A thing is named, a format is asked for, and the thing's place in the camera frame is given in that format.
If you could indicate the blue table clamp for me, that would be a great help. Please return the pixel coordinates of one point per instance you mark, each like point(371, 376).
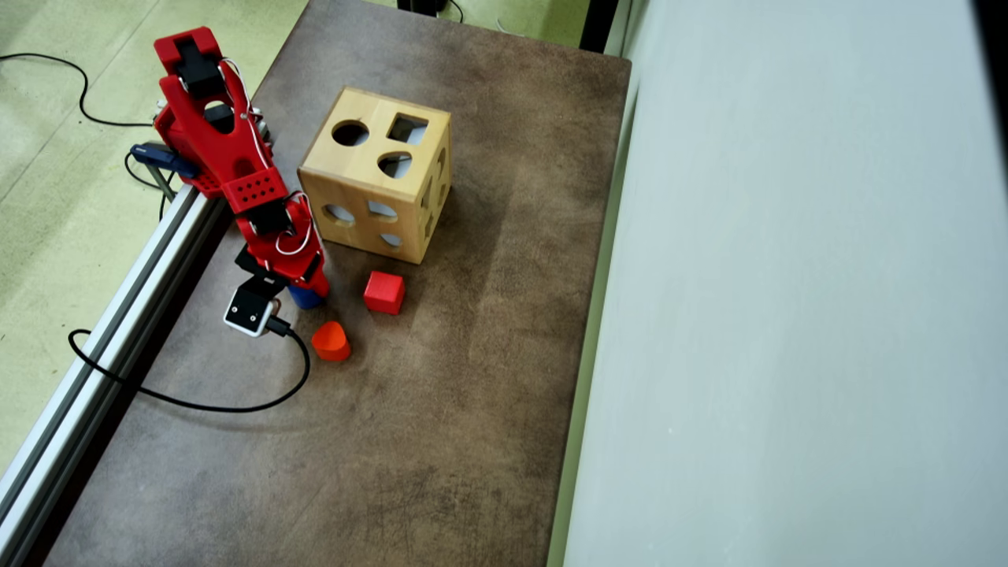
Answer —
point(161, 157)

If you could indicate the red cube block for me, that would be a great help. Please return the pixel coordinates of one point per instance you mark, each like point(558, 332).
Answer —
point(383, 293)

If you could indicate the wooden shape sorter box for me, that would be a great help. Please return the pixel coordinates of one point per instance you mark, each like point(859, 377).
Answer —
point(346, 167)

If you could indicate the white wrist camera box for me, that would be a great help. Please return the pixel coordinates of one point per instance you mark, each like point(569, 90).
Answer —
point(248, 311)

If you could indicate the black vertical post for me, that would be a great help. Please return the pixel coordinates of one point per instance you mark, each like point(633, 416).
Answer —
point(598, 24)

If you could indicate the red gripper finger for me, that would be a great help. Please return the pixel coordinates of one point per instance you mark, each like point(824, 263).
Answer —
point(319, 285)

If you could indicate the black floor object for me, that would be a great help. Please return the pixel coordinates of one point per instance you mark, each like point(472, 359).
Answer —
point(419, 5)

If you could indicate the orange rounded block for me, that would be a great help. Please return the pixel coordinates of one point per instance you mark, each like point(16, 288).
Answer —
point(331, 342)

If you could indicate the aluminium profile rail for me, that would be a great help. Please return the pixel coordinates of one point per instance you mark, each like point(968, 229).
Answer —
point(102, 354)

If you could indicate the blue cylinder block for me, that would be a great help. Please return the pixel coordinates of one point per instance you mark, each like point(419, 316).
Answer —
point(303, 299)

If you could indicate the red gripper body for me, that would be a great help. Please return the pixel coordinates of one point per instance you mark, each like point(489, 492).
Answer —
point(312, 272)

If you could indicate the red robot arm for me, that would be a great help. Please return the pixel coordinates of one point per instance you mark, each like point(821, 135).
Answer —
point(213, 134)

